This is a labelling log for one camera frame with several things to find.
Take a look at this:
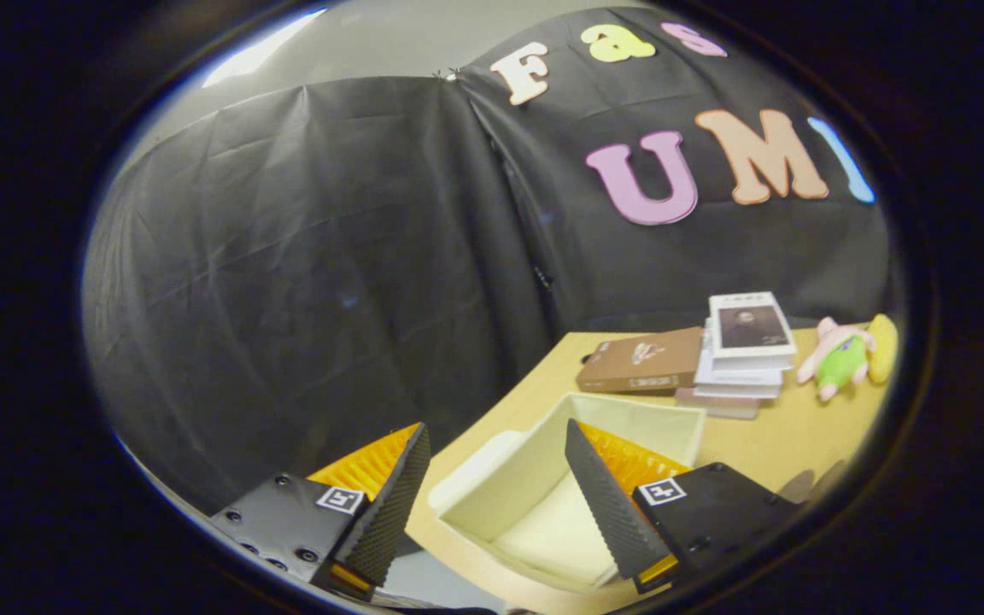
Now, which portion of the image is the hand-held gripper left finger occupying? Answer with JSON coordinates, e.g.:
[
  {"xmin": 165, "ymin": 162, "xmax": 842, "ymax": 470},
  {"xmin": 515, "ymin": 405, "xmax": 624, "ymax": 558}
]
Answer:
[{"xmin": 206, "ymin": 422, "xmax": 432, "ymax": 600}]

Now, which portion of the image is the cream fabric storage box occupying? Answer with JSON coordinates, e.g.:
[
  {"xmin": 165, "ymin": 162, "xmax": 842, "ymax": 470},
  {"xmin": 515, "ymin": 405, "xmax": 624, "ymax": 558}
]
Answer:
[{"xmin": 428, "ymin": 391, "xmax": 708, "ymax": 592}]

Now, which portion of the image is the yellow plush ball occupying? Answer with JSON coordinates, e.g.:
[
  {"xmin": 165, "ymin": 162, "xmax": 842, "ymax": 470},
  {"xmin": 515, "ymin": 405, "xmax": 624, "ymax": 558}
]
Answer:
[{"xmin": 865, "ymin": 313, "xmax": 899, "ymax": 386}]

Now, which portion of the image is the ceiling light panel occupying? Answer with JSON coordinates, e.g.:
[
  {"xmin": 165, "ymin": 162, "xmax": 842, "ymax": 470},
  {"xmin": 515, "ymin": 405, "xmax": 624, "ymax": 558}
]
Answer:
[{"xmin": 202, "ymin": 9, "xmax": 328, "ymax": 89}]

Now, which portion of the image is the pale pink book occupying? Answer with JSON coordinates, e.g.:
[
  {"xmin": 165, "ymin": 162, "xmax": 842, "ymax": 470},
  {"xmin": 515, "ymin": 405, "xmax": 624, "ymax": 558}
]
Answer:
[{"xmin": 675, "ymin": 387, "xmax": 763, "ymax": 421}]

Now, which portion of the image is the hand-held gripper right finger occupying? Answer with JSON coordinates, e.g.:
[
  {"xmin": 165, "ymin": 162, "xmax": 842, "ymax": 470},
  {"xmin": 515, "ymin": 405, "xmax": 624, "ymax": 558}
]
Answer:
[{"xmin": 564, "ymin": 419, "xmax": 800, "ymax": 596}]

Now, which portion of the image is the plain white book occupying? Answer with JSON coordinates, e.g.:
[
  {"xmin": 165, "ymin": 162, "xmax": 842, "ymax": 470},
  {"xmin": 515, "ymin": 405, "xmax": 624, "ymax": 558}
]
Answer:
[{"xmin": 693, "ymin": 320, "xmax": 786, "ymax": 401}]

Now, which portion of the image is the black backdrop cloth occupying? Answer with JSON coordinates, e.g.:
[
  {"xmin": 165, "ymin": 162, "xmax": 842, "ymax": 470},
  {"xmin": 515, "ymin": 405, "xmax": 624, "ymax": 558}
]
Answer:
[{"xmin": 82, "ymin": 4, "xmax": 894, "ymax": 513}]

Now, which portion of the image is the pink and green plush toy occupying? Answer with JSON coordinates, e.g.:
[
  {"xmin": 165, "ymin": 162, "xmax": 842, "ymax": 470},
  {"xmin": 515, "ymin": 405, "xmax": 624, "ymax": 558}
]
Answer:
[{"xmin": 796, "ymin": 316, "xmax": 874, "ymax": 402}]

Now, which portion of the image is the brown book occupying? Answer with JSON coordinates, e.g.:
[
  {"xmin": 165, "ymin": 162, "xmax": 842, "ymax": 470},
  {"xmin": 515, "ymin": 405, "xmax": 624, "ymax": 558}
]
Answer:
[{"xmin": 576, "ymin": 326, "xmax": 706, "ymax": 395}]

